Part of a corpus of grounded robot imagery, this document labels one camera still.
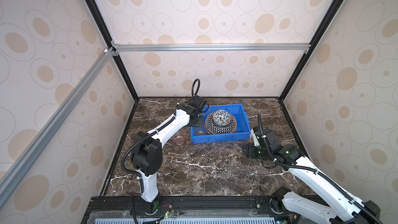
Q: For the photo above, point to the brown leaf pattern bowl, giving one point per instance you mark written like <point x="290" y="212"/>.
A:
<point x="221" y="118"/>

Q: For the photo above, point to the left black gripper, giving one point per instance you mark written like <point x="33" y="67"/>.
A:
<point x="200" y="124"/>

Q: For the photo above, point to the geometric pattern brown rimmed plate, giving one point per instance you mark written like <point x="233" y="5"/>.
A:
<point x="212" y="129"/>

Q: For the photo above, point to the blue plastic bin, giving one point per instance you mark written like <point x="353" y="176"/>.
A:
<point x="242" y="131"/>

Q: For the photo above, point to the horizontal aluminium frame bar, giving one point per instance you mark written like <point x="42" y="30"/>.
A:
<point x="211" y="47"/>

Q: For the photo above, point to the left slanted aluminium bar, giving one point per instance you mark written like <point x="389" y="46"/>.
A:
<point x="23" y="164"/>

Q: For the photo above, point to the pink transparent cup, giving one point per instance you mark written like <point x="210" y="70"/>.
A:
<point x="180" y="137"/>

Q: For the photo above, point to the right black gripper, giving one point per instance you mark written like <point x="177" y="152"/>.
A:
<point x="250" y="149"/>

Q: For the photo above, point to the yellow transparent cup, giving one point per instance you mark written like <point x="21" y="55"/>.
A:
<point x="199" y="131"/>

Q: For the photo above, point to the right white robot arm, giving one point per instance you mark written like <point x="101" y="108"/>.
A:
<point x="341" y="207"/>

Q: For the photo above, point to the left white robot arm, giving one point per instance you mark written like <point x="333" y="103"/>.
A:
<point x="145" y="157"/>

